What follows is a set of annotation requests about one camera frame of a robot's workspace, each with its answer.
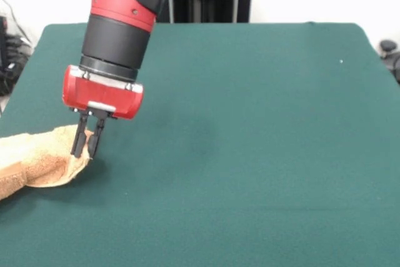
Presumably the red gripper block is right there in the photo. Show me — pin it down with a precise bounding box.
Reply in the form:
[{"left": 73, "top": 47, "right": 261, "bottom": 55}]
[{"left": 62, "top": 64, "right": 145, "bottom": 159}]

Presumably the tan terry towel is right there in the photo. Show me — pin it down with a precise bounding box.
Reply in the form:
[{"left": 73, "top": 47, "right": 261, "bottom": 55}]
[{"left": 0, "top": 124, "right": 94, "bottom": 201}]

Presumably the dark green table cloth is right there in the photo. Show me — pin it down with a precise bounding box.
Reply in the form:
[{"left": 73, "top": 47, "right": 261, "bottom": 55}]
[{"left": 0, "top": 22, "right": 400, "bottom": 267}]

